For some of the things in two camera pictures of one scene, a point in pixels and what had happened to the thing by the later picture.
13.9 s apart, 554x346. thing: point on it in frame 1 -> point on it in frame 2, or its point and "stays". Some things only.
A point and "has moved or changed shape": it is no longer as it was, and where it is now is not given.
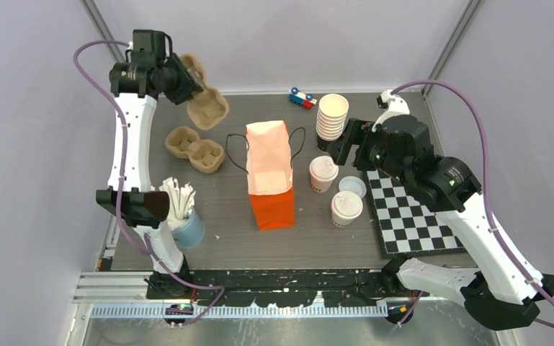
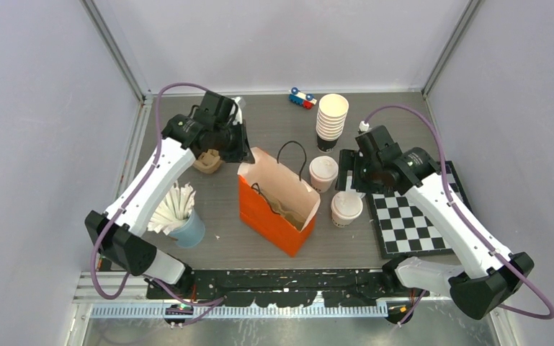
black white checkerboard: x=406 y=228 stays
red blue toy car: x=307 y=100 stays
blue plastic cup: x=192 y=233 stays
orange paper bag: x=269 y=167 has moved or changed shape
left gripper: x=189 y=84 -> x=243 y=153
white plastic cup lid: x=323 y=169 stays
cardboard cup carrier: x=210 y=107 -> x=289 y=197
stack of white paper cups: x=331 y=120 stays
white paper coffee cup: x=321 y=178 stays
